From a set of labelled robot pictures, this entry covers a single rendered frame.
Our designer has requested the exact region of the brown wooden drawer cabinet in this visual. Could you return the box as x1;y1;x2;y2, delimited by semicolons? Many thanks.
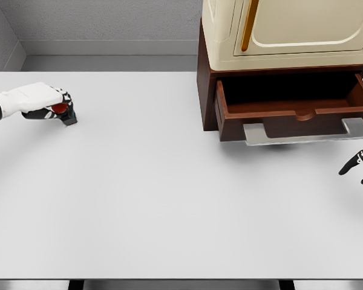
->
196;17;363;132

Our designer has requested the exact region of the brown wooden drawer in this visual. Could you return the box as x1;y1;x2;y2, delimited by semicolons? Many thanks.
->
215;72;363;143

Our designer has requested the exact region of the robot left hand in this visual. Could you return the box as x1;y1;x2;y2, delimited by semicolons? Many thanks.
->
13;82;77;124

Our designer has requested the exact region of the silver metal drawer handle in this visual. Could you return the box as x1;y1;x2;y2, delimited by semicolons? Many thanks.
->
242;117;363;147

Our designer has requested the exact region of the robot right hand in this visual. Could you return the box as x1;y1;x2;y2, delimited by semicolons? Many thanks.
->
338;144;363;189

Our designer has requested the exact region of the cream cabinet with gold handle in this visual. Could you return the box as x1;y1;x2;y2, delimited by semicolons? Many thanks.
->
201;0;363;71

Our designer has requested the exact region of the red button black switch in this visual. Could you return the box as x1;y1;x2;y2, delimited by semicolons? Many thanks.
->
50;103;78;127

